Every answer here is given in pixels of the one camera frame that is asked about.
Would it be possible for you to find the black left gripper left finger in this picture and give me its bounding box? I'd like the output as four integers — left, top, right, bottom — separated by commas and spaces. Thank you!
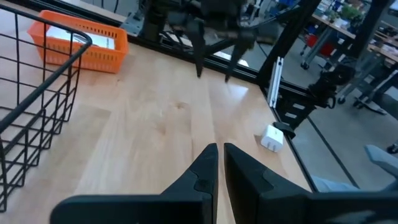
49, 142, 220, 224

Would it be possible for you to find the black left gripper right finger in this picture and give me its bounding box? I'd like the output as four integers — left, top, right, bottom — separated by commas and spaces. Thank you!
223, 142, 398, 224

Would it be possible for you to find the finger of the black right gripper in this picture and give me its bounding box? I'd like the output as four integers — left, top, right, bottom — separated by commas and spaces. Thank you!
224, 30, 257, 83
186, 17, 206, 78

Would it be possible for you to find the white charger plug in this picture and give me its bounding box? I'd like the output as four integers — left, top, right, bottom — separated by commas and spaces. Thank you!
260, 124, 285, 153

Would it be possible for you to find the red floor bin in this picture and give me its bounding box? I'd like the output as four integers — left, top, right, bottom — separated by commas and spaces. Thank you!
306, 33, 335, 57

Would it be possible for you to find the small black clamp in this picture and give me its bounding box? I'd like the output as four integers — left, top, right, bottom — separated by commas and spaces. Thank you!
273, 121, 296, 139

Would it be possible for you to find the orange plastic basket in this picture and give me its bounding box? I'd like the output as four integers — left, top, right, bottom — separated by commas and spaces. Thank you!
27, 9, 130, 75

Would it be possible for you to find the green potted plant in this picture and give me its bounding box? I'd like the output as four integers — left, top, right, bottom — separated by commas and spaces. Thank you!
340, 3, 364, 22

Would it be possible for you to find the wooden background desk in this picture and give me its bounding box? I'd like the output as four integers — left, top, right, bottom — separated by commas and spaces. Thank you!
300, 14, 398, 116

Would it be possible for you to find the silver metal bracket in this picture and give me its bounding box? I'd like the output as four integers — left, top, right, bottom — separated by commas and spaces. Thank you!
267, 56, 284, 109

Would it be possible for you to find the black frame post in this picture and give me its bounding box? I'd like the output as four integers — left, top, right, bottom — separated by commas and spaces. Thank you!
256, 0, 323, 86
349, 0, 391, 58

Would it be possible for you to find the black slotted frame bracket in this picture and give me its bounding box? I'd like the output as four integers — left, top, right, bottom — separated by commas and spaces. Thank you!
275, 89, 315, 130

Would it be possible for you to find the black wire basket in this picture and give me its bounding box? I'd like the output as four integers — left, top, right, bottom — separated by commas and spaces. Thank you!
0, 3, 93, 213

